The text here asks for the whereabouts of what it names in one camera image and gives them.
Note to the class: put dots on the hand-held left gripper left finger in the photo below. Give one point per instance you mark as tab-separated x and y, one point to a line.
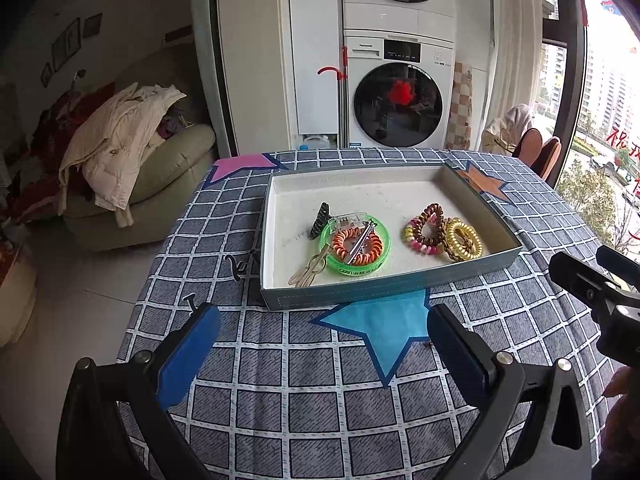
190	355

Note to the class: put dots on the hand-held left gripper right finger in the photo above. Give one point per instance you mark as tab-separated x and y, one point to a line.
457	360

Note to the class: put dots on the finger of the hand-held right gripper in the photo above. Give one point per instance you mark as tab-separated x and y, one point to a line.
622	267
577	277

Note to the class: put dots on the green round plastic dish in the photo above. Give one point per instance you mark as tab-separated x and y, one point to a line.
332	265

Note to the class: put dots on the shallow cardboard box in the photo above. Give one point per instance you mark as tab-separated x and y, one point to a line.
350	200

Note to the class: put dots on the person's right forearm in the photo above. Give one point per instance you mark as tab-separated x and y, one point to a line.
620	440

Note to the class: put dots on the person's right hand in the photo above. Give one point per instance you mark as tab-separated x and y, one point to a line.
625	385

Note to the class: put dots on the grey checked star tablecloth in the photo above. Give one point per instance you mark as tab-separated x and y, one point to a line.
300	385

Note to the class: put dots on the brown chair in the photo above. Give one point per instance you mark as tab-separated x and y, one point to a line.
549	157
529	145

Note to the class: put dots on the red window decal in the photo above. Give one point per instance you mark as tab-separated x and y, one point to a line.
620	140

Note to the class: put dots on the silver metal hair clip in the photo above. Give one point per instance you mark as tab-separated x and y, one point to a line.
361	245

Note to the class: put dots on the beige hair pin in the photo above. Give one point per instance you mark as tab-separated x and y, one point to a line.
312	262

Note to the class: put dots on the beige bag with white cloth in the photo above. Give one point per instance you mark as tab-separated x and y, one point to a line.
517	120

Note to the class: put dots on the clear plastic hair clip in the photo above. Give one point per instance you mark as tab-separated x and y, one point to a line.
347	221

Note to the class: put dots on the black hair claw clip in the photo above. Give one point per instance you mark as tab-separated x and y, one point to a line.
316	225

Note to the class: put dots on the cream sofa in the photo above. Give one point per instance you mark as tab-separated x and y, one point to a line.
170	170

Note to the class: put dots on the checkered beige panel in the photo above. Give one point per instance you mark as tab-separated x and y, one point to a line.
460	105

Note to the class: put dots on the cream padded jacket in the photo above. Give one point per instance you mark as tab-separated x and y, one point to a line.
125	140

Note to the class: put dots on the plastic jug with blue cap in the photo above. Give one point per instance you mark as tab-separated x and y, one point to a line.
316	141

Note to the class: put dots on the dark red clothes pile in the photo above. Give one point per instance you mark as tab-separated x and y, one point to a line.
50	130

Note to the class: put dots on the white cabinet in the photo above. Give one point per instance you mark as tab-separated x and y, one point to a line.
260	60

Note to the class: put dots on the white washing machine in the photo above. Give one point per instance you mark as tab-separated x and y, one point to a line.
370	55

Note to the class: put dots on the framed wall pictures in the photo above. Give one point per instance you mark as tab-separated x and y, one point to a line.
67	42

